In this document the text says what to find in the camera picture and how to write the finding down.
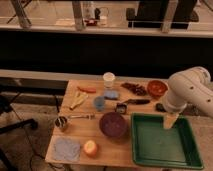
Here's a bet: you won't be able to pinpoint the yellow banana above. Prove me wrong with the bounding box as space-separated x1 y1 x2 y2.
70 91 88 110

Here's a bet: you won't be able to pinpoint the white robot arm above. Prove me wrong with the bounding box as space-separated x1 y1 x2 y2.
162 67 213 129

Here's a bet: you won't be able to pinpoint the blue plastic cup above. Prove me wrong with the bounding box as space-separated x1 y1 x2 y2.
93 96 105 111

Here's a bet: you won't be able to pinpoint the white paper cup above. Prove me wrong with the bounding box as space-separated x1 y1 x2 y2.
103 72 115 88

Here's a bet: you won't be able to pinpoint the black rectangular block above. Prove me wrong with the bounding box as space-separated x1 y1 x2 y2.
155 103 165 112

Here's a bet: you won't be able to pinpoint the green plastic tray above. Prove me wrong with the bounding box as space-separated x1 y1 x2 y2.
131 113 204 170

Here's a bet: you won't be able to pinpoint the dark red grapes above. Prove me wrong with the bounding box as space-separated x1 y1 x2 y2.
121 82 147 96

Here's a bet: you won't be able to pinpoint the small black square box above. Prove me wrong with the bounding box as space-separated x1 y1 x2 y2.
115 103 127 114

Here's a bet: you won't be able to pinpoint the purple bowl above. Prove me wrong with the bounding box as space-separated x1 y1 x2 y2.
99 112 128 138

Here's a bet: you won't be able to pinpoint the blue sponge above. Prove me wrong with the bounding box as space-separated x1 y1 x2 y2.
104 90 119 100

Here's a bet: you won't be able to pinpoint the orange carrot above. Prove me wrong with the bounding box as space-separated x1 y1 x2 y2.
77 86 96 93

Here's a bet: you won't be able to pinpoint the orange apple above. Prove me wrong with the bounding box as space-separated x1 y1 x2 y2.
83 140 98 157

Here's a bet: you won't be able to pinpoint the blue cloth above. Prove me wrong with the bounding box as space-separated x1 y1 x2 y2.
52 138 81 162

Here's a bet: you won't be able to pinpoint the black office chair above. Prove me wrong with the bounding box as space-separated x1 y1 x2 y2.
0 83 39 171

